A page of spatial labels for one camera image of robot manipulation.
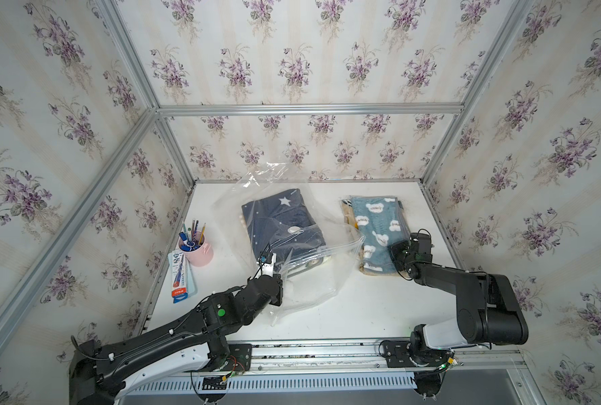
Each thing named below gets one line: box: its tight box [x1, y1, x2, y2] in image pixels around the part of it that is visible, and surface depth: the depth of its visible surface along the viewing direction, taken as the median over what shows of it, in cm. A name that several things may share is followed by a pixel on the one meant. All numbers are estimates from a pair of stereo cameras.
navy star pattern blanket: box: [241, 188, 328, 275], surface depth 95 cm
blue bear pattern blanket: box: [350, 195, 411, 275], surface depth 98 cm
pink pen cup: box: [178, 230, 214, 267], surface depth 90 cm
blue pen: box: [178, 231, 196, 252], surface depth 88 cm
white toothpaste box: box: [167, 249, 198, 305], surface depth 88 cm
